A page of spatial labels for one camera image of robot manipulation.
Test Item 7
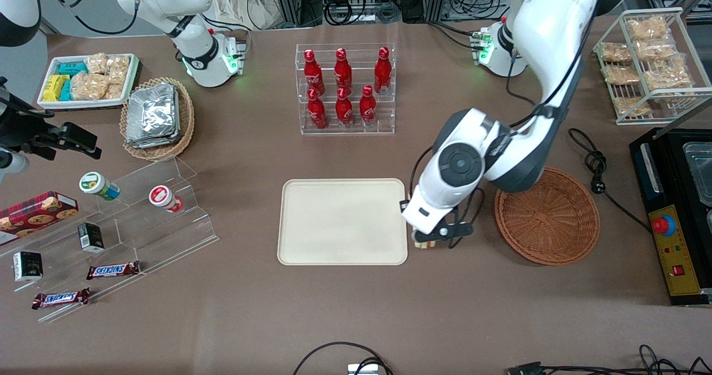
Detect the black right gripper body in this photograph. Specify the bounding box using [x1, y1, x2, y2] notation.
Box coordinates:
[0, 77, 63, 154]

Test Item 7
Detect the white rectangular snack tray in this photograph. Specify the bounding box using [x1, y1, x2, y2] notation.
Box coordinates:
[37, 53, 141, 111]

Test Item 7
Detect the beige plastic serving tray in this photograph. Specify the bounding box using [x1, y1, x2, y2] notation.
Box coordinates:
[276, 177, 409, 267]

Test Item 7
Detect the oval light wicker basket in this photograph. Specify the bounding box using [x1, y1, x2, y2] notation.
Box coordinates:
[119, 77, 196, 162]

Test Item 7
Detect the round brown wicker basket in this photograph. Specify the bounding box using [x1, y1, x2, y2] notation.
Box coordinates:
[494, 166, 601, 267]

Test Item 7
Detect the green lid cup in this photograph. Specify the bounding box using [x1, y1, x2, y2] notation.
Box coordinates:
[78, 171, 121, 201]

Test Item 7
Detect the yellow snack packet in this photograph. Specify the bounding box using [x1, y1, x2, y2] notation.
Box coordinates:
[43, 74, 71, 102]

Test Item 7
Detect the silver foil packet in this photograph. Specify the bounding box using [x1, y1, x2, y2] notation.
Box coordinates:
[125, 91, 182, 150]
[126, 83, 179, 142]

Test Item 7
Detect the red cookie box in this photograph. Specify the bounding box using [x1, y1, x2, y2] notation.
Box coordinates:
[0, 191, 80, 246]

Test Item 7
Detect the small black box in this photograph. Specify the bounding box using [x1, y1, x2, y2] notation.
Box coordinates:
[77, 222, 106, 254]

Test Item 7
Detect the clear acrylic bottle rack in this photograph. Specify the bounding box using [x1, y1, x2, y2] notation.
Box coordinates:
[295, 42, 397, 137]

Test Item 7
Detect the red lid cup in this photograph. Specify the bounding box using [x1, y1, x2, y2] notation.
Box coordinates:
[148, 185, 185, 214]

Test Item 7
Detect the red cola bottle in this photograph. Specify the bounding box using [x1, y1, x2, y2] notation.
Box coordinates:
[334, 47, 354, 93]
[373, 46, 393, 95]
[335, 87, 355, 130]
[303, 49, 325, 95]
[306, 87, 329, 131]
[358, 85, 378, 128]

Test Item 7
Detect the snickers chocolate bar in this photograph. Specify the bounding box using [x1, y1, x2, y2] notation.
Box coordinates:
[86, 260, 141, 281]
[31, 288, 91, 310]

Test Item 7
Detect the black and white box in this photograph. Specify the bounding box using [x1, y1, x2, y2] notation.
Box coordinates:
[12, 250, 44, 283]

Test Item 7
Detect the clear acrylic stepped display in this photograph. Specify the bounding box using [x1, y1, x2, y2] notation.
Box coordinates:
[0, 156, 220, 324]

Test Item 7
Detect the clear bagged rice cracker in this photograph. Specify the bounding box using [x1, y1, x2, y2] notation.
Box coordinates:
[611, 95, 652, 115]
[603, 65, 641, 86]
[625, 17, 669, 41]
[634, 39, 679, 62]
[599, 42, 632, 63]
[644, 58, 694, 92]

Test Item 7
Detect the yellow emergency stop panel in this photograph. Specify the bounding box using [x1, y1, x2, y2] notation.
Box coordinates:
[647, 203, 703, 297]

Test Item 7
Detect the clear plastic container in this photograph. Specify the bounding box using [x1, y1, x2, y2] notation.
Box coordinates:
[683, 141, 712, 208]

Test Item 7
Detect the black countertop appliance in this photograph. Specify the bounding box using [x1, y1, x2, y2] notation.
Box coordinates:
[629, 129, 712, 308]

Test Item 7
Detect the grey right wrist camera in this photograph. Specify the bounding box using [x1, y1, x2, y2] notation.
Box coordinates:
[0, 148, 30, 182]

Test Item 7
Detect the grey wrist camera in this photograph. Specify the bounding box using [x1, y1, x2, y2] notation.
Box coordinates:
[0, 148, 30, 182]
[411, 223, 475, 249]

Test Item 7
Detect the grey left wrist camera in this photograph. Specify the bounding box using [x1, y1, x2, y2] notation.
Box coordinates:
[411, 223, 475, 249]

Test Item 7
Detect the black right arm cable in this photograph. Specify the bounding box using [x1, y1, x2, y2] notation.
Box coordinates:
[41, 0, 142, 36]

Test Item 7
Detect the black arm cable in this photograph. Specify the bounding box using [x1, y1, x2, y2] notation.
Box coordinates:
[41, 0, 142, 36]
[409, 0, 610, 199]

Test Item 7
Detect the black looped cable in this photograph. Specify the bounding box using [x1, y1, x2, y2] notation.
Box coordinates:
[293, 341, 393, 375]

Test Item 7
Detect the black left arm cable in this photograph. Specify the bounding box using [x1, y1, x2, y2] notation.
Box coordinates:
[409, 0, 610, 199]

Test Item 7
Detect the black power cable with plug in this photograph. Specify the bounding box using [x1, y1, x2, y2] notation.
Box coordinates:
[568, 128, 653, 233]

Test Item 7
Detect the coiled black cable bundle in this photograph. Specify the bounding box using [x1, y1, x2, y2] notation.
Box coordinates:
[324, 0, 402, 26]

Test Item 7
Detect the black cable with connector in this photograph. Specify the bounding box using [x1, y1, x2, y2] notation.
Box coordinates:
[503, 344, 712, 375]

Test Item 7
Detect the white wire rack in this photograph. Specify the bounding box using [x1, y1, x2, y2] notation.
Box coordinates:
[592, 7, 712, 126]

